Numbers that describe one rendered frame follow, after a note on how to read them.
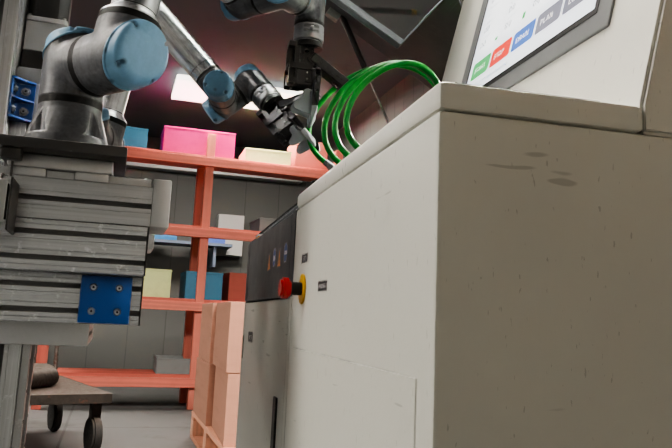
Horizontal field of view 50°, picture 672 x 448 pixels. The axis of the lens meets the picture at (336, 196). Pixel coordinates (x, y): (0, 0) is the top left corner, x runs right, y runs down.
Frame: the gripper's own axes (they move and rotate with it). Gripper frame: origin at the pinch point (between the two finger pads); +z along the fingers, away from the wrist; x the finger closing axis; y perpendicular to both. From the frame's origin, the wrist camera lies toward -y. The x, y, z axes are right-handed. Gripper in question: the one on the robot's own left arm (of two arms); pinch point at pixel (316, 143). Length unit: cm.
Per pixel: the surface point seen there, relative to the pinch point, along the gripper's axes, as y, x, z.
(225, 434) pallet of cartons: 117, -154, -20
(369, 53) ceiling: -79, -276, -229
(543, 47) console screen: -32, 65, 60
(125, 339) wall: 290, -500, -327
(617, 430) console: -2, 79, 104
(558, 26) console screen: -34, 68, 60
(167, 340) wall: 260, -528, -308
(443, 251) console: -1, 92, 84
